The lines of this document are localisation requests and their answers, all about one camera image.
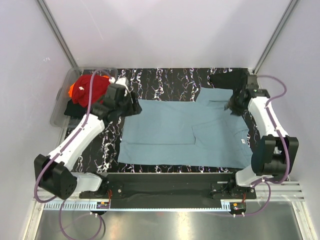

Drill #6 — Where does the blue t-shirt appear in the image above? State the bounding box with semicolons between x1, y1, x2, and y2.
118;88;252;169

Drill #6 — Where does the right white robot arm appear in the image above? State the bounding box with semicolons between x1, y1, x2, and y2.
225;88;299;199

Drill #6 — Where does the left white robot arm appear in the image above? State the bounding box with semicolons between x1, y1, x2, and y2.
34;83;142;200

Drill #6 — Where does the folded black t-shirt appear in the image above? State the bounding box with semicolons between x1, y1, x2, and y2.
209;68;249;90

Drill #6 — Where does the red t-shirt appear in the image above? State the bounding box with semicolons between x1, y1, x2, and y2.
71;74;110;108

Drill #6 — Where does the black t-shirt in bin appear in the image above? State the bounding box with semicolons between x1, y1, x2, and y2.
64;100;87;119

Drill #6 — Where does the orange t-shirt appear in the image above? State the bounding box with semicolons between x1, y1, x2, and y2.
68;84;75;98

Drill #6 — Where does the clear plastic bin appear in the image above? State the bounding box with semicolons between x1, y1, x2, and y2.
50;67;118;128

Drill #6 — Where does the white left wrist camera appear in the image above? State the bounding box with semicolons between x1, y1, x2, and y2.
109;77;129;97

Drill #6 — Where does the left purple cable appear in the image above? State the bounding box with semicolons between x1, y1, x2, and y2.
32;69;117;240

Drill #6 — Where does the purple cable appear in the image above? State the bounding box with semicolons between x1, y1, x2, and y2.
32;69;117;240
246;74;292;219

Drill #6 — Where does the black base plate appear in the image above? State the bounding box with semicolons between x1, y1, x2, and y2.
79;173;257;210

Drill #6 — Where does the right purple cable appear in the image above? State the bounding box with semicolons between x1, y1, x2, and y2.
246;74;292;219

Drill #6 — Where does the aluminium frame rail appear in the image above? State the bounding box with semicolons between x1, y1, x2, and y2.
33;181;306;201

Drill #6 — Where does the white slotted cable duct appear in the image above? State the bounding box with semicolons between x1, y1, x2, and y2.
44;200;111;211

